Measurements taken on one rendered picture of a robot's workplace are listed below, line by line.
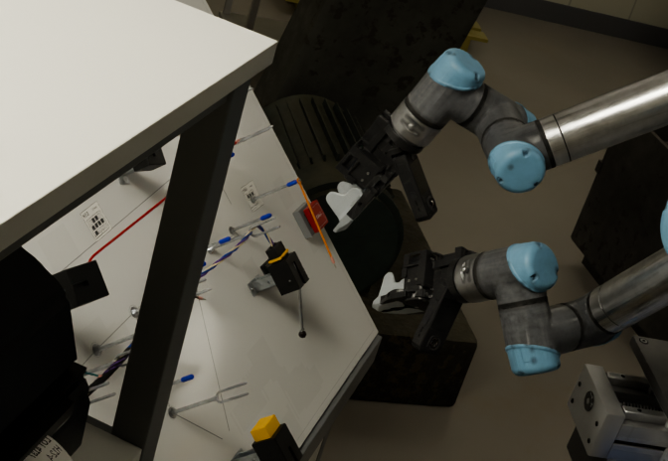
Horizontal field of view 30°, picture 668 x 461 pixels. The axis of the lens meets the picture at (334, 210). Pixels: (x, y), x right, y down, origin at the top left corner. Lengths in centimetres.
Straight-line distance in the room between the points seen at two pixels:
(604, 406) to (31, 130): 146
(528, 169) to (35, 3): 101
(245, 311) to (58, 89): 133
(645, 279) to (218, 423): 68
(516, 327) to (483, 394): 217
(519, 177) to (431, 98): 19
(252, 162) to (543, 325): 69
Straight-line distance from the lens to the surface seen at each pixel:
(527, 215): 524
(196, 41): 94
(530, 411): 404
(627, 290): 187
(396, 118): 193
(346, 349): 236
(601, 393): 210
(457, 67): 187
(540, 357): 186
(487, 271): 188
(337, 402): 228
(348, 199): 200
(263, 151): 234
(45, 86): 81
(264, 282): 214
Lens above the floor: 220
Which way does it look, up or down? 27 degrees down
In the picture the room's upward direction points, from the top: 17 degrees clockwise
